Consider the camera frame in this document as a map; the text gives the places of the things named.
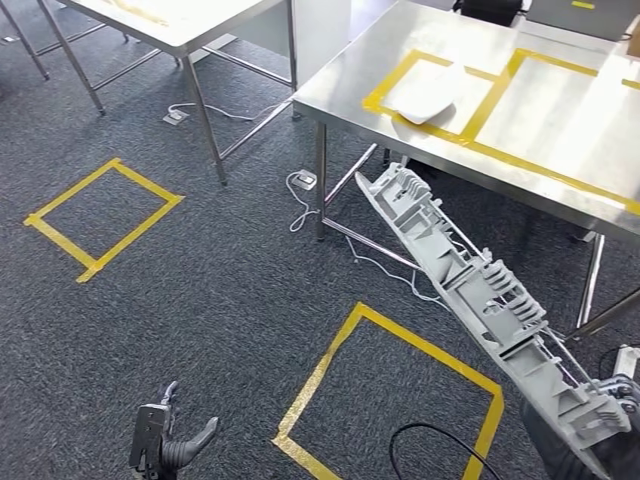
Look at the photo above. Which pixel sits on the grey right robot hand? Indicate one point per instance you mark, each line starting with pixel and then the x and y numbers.
pixel 627 450

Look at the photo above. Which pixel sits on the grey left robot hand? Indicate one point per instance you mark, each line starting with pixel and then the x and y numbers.
pixel 150 437

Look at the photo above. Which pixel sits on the grey plastic hubcap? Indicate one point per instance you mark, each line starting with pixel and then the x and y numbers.
pixel 480 298

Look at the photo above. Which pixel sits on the white plastic cover part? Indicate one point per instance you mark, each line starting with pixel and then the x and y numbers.
pixel 425 96

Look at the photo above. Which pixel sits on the yellow workbench tape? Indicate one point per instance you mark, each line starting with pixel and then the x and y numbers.
pixel 487 93

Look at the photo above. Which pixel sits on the steel workbench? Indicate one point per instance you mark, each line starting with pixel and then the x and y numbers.
pixel 350 86

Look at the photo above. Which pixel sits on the yellow floor tape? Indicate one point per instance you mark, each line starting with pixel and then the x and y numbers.
pixel 430 349
pixel 60 244

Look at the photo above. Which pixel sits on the floor power outlet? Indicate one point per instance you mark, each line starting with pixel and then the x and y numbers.
pixel 176 117
pixel 305 180

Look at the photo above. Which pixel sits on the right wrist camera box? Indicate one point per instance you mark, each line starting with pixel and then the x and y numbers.
pixel 627 363

